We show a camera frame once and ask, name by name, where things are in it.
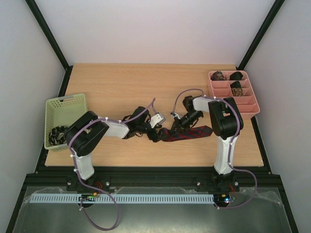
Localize black rolled tie back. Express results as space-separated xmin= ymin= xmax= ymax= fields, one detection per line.
xmin=229 ymin=71 xmax=243 ymax=81

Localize red navy striped tie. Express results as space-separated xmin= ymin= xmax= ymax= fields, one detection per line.
xmin=162 ymin=126 xmax=213 ymax=142

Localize black frame post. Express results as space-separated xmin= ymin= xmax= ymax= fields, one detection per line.
xmin=24 ymin=0 xmax=71 ymax=71
xmin=236 ymin=0 xmax=285 ymax=70

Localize dark floral rolled tie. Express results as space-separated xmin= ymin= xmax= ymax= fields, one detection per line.
xmin=210 ymin=71 xmax=225 ymax=81

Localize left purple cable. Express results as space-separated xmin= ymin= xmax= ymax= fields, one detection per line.
xmin=68 ymin=98 xmax=161 ymax=231

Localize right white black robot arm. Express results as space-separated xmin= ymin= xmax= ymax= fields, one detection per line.
xmin=171 ymin=96 xmax=243 ymax=190

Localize left black frame post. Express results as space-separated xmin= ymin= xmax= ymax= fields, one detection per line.
xmin=24 ymin=0 xmax=71 ymax=71

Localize black white patterned tie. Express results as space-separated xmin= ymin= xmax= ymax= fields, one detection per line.
xmin=48 ymin=126 xmax=68 ymax=146

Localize black aluminium frame rail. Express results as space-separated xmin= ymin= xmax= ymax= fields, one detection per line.
xmin=22 ymin=167 xmax=284 ymax=193

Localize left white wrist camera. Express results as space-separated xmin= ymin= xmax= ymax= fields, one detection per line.
xmin=149 ymin=113 xmax=166 ymax=128

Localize right black frame post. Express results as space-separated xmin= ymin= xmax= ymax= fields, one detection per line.
xmin=236 ymin=0 xmax=285 ymax=70

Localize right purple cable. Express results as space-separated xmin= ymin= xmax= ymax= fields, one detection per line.
xmin=173 ymin=88 xmax=258 ymax=211

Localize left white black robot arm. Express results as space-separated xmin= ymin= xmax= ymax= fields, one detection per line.
xmin=64 ymin=106 xmax=171 ymax=180

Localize pink divided organizer tray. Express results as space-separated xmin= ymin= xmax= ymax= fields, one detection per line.
xmin=208 ymin=70 xmax=260 ymax=119

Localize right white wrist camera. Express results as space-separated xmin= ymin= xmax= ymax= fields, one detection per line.
xmin=170 ymin=112 xmax=180 ymax=119

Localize black rolled tie middle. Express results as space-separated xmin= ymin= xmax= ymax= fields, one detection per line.
xmin=230 ymin=81 xmax=242 ymax=89

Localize brown patterned rolled tie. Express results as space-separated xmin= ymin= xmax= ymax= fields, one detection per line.
xmin=231 ymin=88 xmax=243 ymax=97

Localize green plastic basket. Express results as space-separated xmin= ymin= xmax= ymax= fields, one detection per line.
xmin=44 ymin=93 xmax=87 ymax=151

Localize black rolled tie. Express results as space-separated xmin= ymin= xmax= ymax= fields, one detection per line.
xmin=229 ymin=71 xmax=243 ymax=81
xmin=230 ymin=81 xmax=242 ymax=89

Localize purple cable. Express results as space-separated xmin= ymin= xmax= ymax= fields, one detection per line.
xmin=68 ymin=98 xmax=161 ymax=231
xmin=173 ymin=88 xmax=258 ymax=211

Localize light blue cable duct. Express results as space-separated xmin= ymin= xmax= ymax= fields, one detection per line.
xmin=30 ymin=194 xmax=214 ymax=204

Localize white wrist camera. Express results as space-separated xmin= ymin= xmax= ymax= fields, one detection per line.
xmin=170 ymin=112 xmax=180 ymax=119
xmin=149 ymin=113 xmax=166 ymax=128

